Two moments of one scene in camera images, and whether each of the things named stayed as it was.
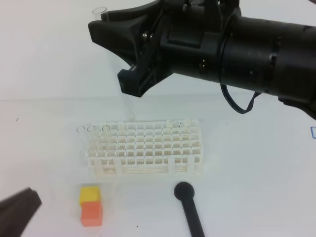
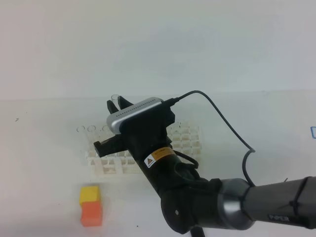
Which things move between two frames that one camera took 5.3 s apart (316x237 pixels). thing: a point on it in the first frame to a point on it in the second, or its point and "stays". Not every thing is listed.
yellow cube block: (89, 193) stays
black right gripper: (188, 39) to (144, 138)
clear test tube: (120, 74) to (115, 99)
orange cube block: (91, 214) stays
